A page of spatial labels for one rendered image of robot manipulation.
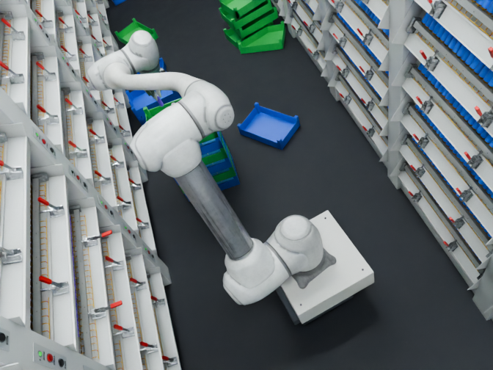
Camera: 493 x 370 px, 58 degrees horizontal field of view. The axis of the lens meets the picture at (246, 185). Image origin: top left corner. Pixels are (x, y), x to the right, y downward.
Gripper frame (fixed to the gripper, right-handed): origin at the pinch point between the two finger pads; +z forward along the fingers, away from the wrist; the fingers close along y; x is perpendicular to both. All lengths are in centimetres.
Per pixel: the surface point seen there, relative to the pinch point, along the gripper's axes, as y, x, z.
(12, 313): -79, -60, -81
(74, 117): -34.7, 12.5, -5.0
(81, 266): -68, -49, -37
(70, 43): -8, 60, 18
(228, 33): 94, 47, 90
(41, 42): -24, 38, -22
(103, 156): -36.1, -2.8, 10.5
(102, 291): -69, -60, -37
